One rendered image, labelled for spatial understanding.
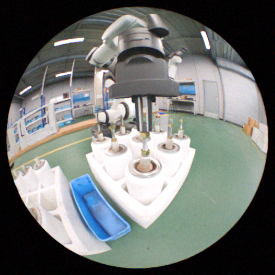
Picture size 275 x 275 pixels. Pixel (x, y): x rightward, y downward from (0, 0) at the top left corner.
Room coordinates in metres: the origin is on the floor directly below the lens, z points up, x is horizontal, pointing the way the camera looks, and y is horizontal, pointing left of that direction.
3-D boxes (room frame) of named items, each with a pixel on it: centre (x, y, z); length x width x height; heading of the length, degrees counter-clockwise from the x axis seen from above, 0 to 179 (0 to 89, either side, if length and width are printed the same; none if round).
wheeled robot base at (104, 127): (0.98, 0.31, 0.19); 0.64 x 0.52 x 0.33; 44
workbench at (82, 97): (4.90, 3.33, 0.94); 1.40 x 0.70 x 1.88; 134
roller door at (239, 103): (1.62, -5.59, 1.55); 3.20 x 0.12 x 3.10; 44
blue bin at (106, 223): (0.11, 0.17, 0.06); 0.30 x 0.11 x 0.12; 44
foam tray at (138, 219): (0.32, -0.01, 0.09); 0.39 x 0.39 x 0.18; 44
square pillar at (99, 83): (6.40, 2.80, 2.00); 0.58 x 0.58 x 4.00; 44
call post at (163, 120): (0.58, -0.17, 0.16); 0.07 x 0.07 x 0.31; 44
